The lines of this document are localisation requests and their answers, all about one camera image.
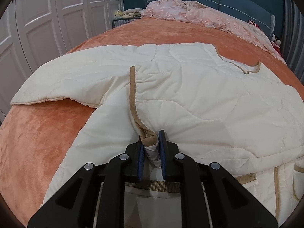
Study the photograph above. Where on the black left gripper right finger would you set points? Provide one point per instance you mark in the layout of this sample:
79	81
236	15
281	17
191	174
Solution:
210	196

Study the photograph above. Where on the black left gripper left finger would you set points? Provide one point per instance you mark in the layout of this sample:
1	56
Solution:
95	195

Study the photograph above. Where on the cream quilted jacket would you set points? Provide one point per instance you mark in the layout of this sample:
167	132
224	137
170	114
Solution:
215	109

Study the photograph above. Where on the beige clothes on nightstand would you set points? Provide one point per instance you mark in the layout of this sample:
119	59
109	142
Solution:
128	14

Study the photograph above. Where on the orange plush bedspread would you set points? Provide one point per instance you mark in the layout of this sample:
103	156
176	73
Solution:
35	138

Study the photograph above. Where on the red plush toy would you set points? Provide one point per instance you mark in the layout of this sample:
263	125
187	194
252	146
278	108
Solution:
274	41

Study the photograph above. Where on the grey bedside table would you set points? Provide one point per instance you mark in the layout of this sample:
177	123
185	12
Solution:
122	21

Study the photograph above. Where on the grey pleated curtain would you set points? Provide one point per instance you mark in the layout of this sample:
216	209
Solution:
292	39

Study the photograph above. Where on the white panelled wardrobe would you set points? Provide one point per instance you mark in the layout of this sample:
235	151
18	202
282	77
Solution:
34	32

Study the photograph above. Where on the pink lace blanket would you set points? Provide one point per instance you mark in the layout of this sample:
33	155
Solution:
200	14

